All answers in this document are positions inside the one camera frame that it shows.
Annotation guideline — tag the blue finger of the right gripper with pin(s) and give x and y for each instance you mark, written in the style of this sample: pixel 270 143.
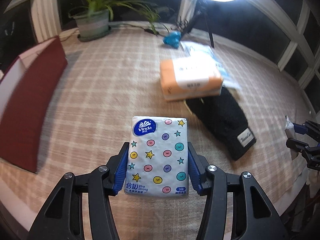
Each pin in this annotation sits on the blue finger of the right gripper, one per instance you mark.
pixel 298 146
pixel 303 128

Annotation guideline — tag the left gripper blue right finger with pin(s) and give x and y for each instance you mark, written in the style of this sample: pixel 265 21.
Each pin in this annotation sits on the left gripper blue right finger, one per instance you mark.
pixel 197 171

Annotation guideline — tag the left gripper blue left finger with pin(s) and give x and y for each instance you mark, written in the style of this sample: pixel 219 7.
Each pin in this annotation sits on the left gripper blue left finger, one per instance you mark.
pixel 119 168

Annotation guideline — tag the small grey pouch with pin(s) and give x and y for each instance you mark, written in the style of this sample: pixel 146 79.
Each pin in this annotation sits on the small grey pouch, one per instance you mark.
pixel 290 133

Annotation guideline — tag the white Vinda tissue pack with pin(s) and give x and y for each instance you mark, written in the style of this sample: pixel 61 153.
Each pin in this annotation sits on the white Vinda tissue pack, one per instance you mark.
pixel 157 164

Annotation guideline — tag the black knit hat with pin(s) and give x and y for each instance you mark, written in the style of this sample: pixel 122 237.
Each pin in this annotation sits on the black knit hat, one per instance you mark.
pixel 225 120

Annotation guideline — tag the orange tissue pack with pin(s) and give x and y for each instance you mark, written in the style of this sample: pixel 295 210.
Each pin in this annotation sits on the orange tissue pack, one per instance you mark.
pixel 190 77

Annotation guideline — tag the face mask package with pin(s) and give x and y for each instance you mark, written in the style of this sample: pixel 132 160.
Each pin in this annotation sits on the face mask package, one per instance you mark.
pixel 206 52

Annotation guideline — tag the blue silicone funnel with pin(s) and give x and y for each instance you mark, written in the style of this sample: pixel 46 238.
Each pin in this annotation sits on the blue silicone funnel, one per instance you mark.
pixel 173 39

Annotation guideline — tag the dark red storage box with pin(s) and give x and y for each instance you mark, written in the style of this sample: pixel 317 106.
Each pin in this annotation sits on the dark red storage box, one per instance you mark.
pixel 26 91

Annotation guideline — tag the green potted plant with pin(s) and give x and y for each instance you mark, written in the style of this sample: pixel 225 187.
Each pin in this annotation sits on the green potted plant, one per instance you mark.
pixel 93 22

